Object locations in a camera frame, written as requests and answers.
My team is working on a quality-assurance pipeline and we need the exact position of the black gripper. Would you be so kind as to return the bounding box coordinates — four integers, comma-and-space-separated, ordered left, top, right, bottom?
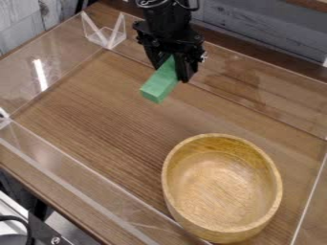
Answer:
134, 4, 205, 83

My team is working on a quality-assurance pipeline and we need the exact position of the clear acrylic corner bracket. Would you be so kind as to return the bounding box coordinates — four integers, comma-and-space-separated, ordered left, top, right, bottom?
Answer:
80, 11, 127, 50

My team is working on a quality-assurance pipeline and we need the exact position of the green rectangular block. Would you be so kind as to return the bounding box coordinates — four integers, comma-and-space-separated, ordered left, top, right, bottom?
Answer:
139, 56, 179, 103

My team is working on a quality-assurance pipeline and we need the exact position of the black cable bottom left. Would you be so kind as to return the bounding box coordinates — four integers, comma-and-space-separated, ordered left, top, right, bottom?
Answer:
0, 213, 35, 245

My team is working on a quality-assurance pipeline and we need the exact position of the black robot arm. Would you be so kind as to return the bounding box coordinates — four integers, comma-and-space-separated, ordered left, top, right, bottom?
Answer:
134, 0, 206, 83

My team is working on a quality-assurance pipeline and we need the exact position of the brown wooden bowl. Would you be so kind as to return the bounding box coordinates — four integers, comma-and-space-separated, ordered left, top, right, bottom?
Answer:
162, 133, 283, 244

